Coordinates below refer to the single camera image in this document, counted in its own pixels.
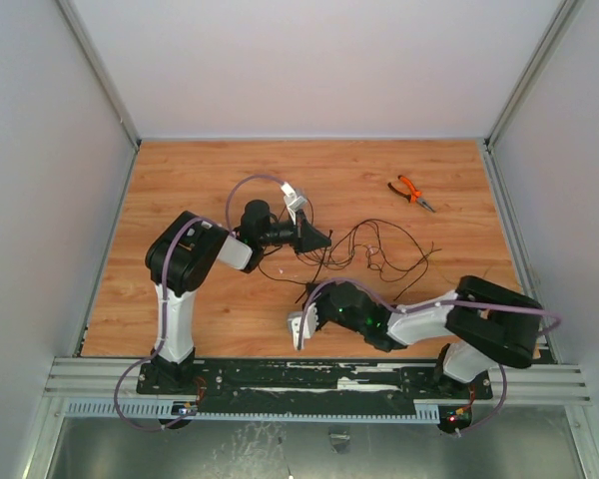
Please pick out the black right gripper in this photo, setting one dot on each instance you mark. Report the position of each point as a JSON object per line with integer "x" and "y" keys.
{"x": 322, "y": 299}

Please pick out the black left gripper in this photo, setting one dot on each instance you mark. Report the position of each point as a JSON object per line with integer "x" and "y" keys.
{"x": 305, "y": 237}

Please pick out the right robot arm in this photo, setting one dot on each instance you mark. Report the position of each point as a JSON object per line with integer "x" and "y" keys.
{"x": 493, "y": 325}

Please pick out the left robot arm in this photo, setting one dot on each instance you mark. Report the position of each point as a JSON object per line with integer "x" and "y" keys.
{"x": 180, "y": 259}

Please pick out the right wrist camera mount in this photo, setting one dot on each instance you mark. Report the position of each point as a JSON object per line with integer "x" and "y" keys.
{"x": 302, "y": 325}

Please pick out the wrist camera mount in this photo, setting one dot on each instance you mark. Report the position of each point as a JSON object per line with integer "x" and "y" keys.
{"x": 294, "y": 200}
{"x": 302, "y": 325}

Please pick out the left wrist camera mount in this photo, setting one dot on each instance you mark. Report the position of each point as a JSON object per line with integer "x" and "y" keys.
{"x": 294, "y": 200}

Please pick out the orange handled pliers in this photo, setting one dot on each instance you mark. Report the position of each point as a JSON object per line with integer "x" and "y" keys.
{"x": 404, "y": 187}

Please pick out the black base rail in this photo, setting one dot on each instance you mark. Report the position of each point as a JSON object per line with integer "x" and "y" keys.
{"x": 310, "y": 387}

